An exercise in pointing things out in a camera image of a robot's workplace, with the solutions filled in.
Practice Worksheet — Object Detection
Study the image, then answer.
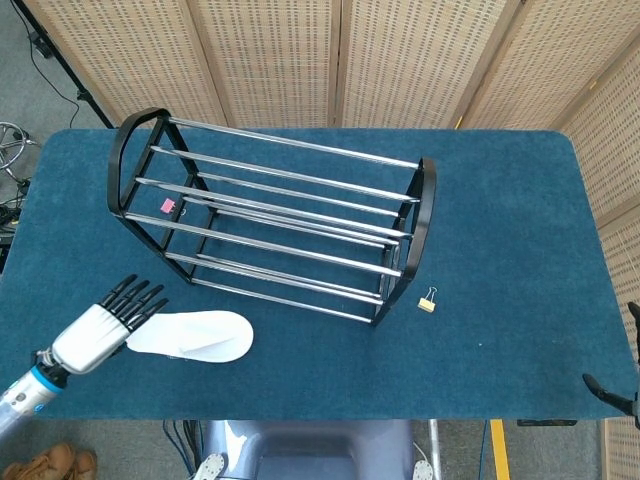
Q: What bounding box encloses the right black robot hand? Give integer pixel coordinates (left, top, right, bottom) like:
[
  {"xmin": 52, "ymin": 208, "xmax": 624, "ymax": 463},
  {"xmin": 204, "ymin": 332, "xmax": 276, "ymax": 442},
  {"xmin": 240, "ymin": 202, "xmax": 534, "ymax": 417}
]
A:
[{"xmin": 582, "ymin": 301, "xmax": 640, "ymax": 429}]

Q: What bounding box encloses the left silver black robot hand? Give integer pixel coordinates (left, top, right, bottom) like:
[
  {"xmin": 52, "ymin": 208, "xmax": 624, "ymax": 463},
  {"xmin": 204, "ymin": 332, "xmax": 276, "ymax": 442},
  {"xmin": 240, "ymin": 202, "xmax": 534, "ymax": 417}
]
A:
[{"xmin": 51, "ymin": 274, "xmax": 170, "ymax": 375}]

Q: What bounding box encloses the white slipper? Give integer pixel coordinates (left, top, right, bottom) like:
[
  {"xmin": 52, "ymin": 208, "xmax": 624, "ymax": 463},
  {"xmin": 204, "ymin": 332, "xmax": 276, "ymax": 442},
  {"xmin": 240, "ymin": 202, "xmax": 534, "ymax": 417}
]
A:
[{"xmin": 123, "ymin": 309, "xmax": 255, "ymax": 364}]

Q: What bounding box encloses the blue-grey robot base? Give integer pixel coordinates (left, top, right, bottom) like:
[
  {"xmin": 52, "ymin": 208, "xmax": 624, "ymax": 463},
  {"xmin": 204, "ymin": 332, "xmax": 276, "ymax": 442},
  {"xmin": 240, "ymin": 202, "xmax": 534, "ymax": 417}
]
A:
[{"xmin": 192, "ymin": 418, "xmax": 436, "ymax": 480}]

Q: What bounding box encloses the black chrome shoe rack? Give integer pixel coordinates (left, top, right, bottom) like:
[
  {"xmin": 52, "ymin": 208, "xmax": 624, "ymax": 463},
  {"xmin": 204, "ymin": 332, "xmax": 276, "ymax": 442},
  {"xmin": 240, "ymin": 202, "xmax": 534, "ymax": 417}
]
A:
[{"xmin": 108, "ymin": 106, "xmax": 438, "ymax": 328}]

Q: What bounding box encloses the brown leather boot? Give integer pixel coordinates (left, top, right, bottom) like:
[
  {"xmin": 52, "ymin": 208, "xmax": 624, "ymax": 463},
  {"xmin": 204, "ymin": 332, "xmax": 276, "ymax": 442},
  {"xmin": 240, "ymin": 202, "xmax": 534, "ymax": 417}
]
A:
[{"xmin": 0, "ymin": 442, "xmax": 99, "ymax": 480}]

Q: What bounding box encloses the silver metal table leg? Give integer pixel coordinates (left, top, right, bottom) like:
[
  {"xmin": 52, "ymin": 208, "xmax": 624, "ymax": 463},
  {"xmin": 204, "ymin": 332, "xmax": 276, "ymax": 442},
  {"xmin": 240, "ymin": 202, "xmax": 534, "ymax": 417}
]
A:
[{"xmin": 427, "ymin": 419, "xmax": 442, "ymax": 480}]

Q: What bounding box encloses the chrome chair base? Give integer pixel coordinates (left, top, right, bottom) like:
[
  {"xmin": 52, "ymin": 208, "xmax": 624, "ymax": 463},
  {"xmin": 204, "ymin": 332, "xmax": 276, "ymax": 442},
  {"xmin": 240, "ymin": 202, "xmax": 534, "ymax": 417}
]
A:
[{"xmin": 0, "ymin": 121, "xmax": 41, "ymax": 176}]

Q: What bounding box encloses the blue carpet table cover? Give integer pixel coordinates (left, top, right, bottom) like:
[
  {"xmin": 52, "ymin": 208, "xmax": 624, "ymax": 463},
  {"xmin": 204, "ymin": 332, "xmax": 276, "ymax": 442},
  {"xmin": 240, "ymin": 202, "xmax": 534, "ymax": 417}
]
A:
[{"xmin": 0, "ymin": 128, "xmax": 636, "ymax": 421}]

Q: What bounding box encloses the black tripod stand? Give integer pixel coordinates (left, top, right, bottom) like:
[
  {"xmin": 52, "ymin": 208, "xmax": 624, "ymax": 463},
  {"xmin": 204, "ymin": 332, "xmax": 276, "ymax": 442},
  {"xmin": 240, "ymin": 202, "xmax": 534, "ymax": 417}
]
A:
[{"xmin": 12, "ymin": 0, "xmax": 115, "ymax": 129}]

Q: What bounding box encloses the woven rattan folding screen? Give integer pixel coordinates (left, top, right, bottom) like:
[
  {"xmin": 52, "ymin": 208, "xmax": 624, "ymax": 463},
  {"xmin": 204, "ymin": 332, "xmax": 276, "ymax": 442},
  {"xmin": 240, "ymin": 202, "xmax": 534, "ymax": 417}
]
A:
[{"xmin": 22, "ymin": 0, "xmax": 640, "ymax": 480}]

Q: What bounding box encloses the black table bracket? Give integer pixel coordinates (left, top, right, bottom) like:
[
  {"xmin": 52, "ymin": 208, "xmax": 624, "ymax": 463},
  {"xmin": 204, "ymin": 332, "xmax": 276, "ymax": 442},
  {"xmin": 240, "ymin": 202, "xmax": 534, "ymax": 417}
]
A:
[{"xmin": 517, "ymin": 418, "xmax": 580, "ymax": 428}]

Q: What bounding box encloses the cable bundle on floor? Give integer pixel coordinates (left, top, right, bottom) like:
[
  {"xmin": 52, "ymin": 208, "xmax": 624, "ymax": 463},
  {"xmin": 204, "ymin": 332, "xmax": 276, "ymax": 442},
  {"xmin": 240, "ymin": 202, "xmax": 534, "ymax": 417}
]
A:
[{"xmin": 0, "ymin": 174, "xmax": 31, "ymax": 246}]

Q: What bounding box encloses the black cable with adapter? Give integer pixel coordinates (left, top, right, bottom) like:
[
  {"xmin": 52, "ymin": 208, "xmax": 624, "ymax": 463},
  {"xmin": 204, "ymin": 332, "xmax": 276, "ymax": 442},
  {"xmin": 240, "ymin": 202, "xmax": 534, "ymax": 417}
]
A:
[{"xmin": 19, "ymin": 7, "xmax": 82, "ymax": 127}]

